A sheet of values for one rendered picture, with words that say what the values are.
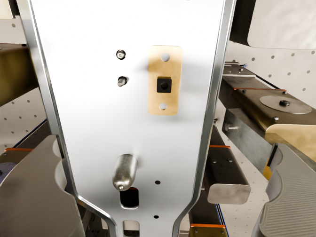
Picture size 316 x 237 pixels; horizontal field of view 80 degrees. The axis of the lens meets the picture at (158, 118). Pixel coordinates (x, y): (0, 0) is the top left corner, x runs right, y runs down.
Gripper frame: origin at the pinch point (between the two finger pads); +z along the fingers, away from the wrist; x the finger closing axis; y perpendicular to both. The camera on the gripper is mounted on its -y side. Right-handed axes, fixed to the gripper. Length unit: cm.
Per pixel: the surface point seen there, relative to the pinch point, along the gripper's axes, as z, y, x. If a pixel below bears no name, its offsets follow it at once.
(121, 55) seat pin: 10.7, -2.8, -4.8
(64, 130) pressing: 11.2, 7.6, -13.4
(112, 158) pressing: 11.1, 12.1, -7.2
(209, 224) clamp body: 18.3, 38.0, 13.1
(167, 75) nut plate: 11.0, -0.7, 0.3
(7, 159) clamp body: 13.1, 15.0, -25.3
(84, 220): 14.2, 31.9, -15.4
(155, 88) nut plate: 11.0, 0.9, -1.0
